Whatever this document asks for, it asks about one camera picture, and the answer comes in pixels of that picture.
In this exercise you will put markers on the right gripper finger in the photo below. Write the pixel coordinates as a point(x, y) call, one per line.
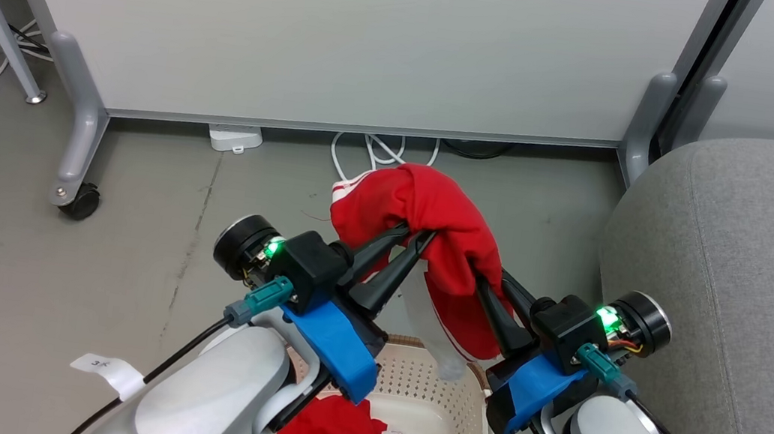
point(519, 290)
point(498, 316)

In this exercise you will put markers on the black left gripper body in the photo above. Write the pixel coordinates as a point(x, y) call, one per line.
point(308, 263)

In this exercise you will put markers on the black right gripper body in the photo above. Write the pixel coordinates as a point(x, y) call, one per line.
point(568, 326)

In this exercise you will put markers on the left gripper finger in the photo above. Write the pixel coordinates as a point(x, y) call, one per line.
point(379, 246)
point(390, 278)

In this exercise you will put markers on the translucent white garment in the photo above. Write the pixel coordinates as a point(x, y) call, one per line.
point(435, 330)

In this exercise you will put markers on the red garment with white stripes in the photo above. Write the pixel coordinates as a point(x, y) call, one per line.
point(435, 201)

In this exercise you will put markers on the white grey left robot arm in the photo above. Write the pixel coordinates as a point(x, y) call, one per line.
point(211, 389)

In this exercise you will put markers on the small white power strip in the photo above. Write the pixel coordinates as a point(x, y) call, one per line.
point(235, 137)

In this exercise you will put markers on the grey fabric sofa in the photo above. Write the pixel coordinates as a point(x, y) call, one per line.
point(764, 285)

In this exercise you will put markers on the large white partition panel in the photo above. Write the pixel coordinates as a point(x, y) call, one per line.
point(345, 29)

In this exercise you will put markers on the grey partition leg with caster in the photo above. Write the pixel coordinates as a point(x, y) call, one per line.
point(83, 129)

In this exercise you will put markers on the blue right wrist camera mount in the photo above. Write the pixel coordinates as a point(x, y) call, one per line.
point(529, 392)

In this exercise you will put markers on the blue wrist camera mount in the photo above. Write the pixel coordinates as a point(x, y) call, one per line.
point(529, 392)
point(338, 350)

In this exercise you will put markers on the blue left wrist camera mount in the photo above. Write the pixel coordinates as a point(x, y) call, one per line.
point(338, 350)

